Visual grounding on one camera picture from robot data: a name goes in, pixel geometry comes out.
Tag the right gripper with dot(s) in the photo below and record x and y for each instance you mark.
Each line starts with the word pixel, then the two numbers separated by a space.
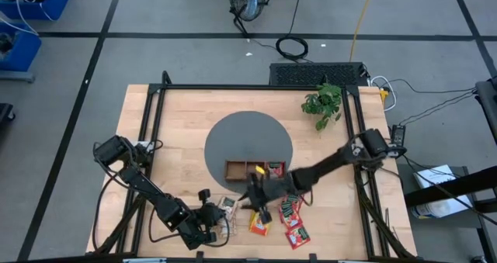
pixel 281 187

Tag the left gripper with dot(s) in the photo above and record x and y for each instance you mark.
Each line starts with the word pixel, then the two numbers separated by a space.
pixel 209 216

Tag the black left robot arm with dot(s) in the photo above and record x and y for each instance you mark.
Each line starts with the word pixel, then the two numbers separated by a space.
pixel 143 181

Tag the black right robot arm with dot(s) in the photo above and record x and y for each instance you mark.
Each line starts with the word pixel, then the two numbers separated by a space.
pixel 330 164

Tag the wooden three-compartment tea box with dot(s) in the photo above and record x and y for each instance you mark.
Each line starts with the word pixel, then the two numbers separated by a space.
pixel 237 170

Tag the grey round mat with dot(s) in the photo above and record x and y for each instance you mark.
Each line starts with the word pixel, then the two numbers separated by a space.
pixel 248 139

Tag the potted green plant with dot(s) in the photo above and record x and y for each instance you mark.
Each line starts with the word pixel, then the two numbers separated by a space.
pixel 324 102

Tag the black perforated computer case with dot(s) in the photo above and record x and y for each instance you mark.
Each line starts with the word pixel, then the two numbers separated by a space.
pixel 310 75

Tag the black power adapter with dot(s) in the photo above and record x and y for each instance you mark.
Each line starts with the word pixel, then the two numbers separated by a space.
pixel 398 135

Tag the white booklet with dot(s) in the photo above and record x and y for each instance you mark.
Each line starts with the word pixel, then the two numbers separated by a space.
pixel 431 177

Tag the black floor fan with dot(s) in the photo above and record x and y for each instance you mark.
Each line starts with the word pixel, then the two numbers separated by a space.
pixel 248 3

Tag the grey cart top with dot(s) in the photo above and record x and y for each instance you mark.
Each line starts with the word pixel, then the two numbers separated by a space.
pixel 446 223

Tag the black bar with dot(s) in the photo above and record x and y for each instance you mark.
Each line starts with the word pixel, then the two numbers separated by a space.
pixel 458 185

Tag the black chair base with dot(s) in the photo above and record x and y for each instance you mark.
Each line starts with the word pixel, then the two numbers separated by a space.
pixel 4 111

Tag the blue plastic bin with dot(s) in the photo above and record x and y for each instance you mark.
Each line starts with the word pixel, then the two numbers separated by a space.
pixel 50 5
pixel 23 55

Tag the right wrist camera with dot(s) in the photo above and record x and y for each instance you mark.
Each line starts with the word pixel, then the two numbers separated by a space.
pixel 266 217

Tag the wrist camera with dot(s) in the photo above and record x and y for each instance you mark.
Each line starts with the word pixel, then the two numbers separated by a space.
pixel 266 217
pixel 204 195

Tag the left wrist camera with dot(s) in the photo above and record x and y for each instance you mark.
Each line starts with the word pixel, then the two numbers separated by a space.
pixel 204 195

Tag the black frame bracket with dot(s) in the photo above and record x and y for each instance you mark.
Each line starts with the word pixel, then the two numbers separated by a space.
pixel 312 257
pixel 200 256

